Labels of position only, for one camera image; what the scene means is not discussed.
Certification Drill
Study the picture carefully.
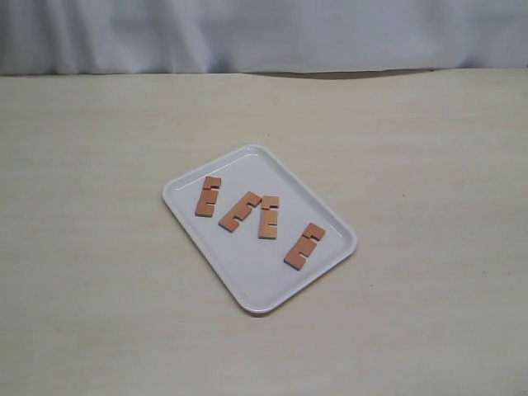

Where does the wooden notched piece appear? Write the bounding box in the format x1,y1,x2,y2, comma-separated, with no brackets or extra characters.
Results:
258,196,280,240
195,177,222,218
284,223,325,271
219,191,262,233

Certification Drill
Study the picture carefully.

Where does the white backdrop curtain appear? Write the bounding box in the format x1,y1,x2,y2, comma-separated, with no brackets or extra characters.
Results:
1,1,527,75

